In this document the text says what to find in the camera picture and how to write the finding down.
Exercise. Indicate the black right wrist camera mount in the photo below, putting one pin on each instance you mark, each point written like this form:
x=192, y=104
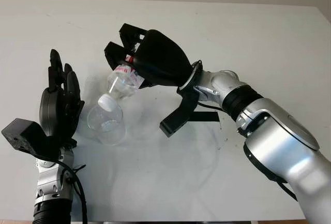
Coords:
x=181, y=112

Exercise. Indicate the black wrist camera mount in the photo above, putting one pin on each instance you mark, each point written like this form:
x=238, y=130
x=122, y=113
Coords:
x=181, y=112
x=23, y=133

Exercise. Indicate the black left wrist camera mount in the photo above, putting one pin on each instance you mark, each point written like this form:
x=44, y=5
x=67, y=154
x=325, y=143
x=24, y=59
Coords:
x=23, y=133

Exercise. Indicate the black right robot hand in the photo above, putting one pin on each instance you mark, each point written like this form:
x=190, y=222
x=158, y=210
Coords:
x=160, y=58

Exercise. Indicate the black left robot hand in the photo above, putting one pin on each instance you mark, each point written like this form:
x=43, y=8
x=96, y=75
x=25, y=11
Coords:
x=54, y=112

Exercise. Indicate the black tape strip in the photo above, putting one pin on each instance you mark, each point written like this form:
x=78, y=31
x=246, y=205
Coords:
x=205, y=116

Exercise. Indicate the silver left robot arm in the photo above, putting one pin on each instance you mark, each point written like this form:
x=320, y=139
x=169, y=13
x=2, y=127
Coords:
x=51, y=182

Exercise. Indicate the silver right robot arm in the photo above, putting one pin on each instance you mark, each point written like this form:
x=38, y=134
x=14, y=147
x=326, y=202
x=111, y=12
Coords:
x=279, y=143

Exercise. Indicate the clear plastic cup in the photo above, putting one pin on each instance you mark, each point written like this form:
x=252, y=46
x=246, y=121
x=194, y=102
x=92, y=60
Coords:
x=111, y=131

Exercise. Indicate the clear plastic water bottle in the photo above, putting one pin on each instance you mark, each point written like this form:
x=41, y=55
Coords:
x=121, y=84

